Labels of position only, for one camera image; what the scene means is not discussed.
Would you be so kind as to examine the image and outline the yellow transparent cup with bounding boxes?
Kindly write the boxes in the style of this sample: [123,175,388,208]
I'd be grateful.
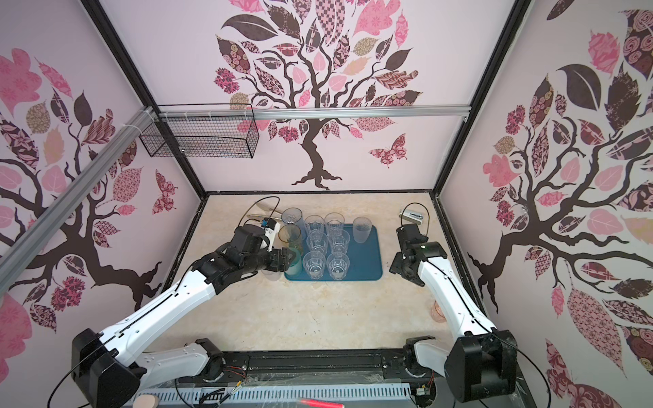
[278,224,303,250]

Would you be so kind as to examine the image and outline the tall frosted blue cup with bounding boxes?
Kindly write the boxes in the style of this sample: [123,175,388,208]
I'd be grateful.
[282,207,305,230]

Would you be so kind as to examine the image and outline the frosted white plastic cup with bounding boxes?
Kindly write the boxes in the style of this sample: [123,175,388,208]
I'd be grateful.
[352,217,373,244]

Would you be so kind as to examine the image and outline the clear faceted glass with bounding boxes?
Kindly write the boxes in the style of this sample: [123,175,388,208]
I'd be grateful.
[302,250,326,280]
[304,215,325,235]
[306,231,329,254]

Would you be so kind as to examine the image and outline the teal dotted plastic cup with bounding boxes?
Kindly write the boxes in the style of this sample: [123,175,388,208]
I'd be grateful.
[287,248,303,276]

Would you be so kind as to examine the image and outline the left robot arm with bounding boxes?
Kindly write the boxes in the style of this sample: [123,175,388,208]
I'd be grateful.
[71,219,295,407]

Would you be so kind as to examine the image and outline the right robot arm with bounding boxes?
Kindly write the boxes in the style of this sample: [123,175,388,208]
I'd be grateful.
[389,224,517,403]

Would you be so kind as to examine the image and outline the teal plastic tray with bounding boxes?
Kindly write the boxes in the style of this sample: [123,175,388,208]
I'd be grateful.
[284,226,384,282]

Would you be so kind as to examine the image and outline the small white black device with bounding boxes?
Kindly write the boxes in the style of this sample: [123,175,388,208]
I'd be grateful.
[399,209,424,225]

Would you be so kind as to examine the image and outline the clear dotted glass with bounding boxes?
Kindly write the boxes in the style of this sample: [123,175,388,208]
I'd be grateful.
[262,270,283,282]

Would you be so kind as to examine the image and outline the metal tongs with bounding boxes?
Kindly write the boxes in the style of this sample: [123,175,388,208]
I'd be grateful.
[246,202,282,222]

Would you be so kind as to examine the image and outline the clear ribbed short glass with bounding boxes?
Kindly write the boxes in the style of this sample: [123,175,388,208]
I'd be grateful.
[325,212,345,236]

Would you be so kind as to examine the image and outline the pink pen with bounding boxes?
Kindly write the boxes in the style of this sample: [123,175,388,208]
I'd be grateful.
[299,399,345,408]

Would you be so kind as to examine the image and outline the beige round sponge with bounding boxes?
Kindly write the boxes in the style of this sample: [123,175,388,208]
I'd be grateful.
[132,394,160,408]

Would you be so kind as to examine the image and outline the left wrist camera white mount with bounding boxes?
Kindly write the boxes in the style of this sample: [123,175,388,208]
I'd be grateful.
[261,218,282,252]

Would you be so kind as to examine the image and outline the black wire basket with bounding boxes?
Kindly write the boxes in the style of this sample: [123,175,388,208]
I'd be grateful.
[139,102,259,159]

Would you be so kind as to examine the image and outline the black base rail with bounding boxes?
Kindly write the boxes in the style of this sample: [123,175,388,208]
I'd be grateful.
[178,346,516,384]

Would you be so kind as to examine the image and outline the white slotted cable duct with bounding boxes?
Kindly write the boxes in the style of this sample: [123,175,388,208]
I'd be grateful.
[143,384,415,407]

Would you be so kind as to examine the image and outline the aluminium rail back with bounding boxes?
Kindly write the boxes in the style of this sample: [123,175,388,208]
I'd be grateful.
[158,105,471,120]

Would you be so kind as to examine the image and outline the aluminium rail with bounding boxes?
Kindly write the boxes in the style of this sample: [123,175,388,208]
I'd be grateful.
[1,107,156,293]
[158,105,471,120]

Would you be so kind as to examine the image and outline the aluminium rail left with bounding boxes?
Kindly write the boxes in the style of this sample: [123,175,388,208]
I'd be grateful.
[1,107,156,293]

